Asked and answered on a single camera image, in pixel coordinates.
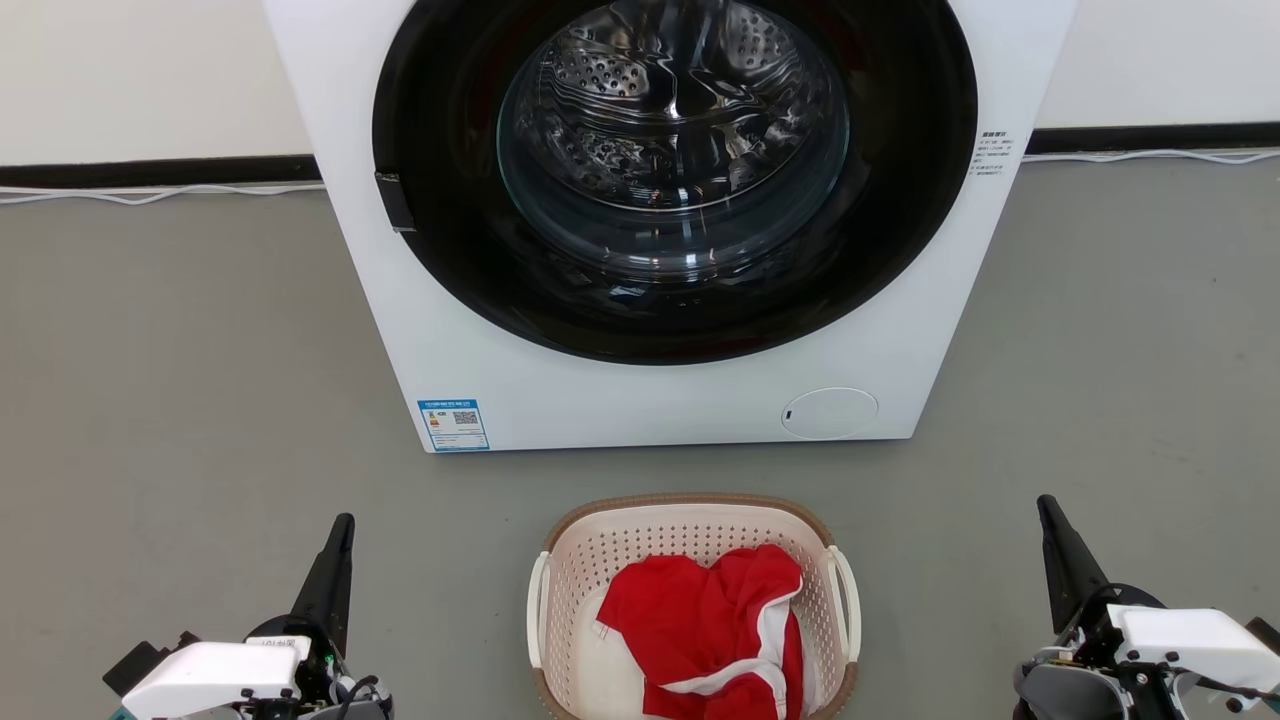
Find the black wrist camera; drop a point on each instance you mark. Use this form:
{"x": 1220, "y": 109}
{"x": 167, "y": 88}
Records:
{"x": 140, "y": 665}
{"x": 1266, "y": 632}

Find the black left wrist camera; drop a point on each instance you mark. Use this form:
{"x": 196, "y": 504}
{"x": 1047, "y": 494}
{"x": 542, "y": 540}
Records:
{"x": 140, "y": 665}

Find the black printed text label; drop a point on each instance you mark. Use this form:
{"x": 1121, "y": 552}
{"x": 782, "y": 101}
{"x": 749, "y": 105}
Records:
{"x": 993, "y": 152}

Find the red and white garment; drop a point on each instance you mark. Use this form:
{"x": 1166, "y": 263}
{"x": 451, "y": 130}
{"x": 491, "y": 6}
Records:
{"x": 700, "y": 630}

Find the black round glass washer door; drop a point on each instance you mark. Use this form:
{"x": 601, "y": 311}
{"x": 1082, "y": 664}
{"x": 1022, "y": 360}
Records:
{"x": 440, "y": 220}

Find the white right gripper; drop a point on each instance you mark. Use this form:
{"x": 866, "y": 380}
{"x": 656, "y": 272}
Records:
{"x": 1190, "y": 640}

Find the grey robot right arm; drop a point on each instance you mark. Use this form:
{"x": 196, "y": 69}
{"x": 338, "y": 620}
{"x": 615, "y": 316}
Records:
{"x": 1055, "y": 695}

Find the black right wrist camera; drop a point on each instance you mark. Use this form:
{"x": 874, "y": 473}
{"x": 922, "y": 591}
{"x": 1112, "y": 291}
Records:
{"x": 1266, "y": 632}

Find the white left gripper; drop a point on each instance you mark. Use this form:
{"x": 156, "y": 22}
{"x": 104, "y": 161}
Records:
{"x": 220, "y": 675}

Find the white front-load washing machine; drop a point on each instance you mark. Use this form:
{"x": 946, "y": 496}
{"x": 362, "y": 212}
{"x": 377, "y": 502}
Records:
{"x": 640, "y": 400}

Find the stainless steel washer drum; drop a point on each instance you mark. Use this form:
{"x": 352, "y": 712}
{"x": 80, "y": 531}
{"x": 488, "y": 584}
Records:
{"x": 620, "y": 90}

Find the blue energy label sticker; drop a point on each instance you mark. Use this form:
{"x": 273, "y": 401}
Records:
{"x": 453, "y": 425}

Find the beige perforated laundry basket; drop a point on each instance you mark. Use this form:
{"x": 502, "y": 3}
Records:
{"x": 580, "y": 560}

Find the round white filter cover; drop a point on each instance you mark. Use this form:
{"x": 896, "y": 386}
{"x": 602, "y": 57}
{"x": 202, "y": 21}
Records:
{"x": 830, "y": 413}

